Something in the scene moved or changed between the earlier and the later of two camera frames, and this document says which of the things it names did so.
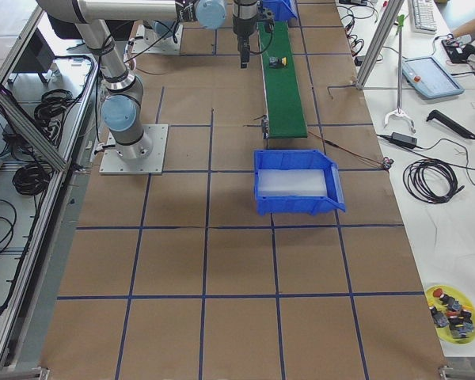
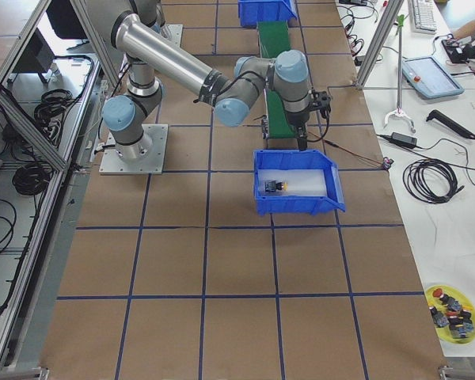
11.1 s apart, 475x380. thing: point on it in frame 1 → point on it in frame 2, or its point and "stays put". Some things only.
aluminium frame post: (379, 44) stays put
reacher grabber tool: (400, 23) stays put
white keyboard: (423, 17) stays put
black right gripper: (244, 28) → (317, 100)
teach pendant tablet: (428, 76) stays put
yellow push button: (276, 62) → (271, 186)
